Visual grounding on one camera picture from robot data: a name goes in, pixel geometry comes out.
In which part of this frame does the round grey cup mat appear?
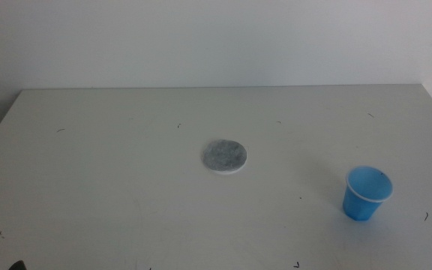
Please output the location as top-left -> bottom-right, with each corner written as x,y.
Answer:
200,139 -> 248,176

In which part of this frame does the blue plastic cup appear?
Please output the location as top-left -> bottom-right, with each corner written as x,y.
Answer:
342,165 -> 395,222

